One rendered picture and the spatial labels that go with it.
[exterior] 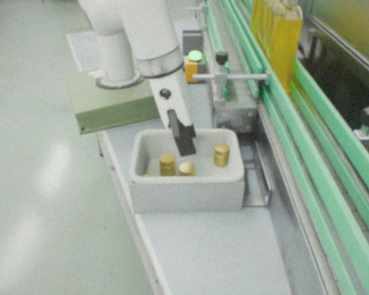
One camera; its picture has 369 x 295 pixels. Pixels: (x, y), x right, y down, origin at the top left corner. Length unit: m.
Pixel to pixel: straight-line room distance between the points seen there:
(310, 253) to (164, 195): 0.29
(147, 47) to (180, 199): 0.30
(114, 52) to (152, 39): 0.48
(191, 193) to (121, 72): 0.50
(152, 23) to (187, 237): 0.38
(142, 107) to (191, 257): 0.48
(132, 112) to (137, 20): 0.46
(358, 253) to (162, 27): 0.39
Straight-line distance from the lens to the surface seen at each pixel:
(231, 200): 0.66
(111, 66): 1.00
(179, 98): 0.53
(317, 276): 0.47
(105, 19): 0.57
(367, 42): 0.73
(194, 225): 0.65
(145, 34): 0.51
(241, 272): 0.60
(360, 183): 0.55
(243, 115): 0.76
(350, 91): 0.85
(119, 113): 0.92
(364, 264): 0.40
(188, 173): 0.67
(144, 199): 0.65
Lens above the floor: 1.25
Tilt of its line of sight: 37 degrees down
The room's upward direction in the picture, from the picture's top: straight up
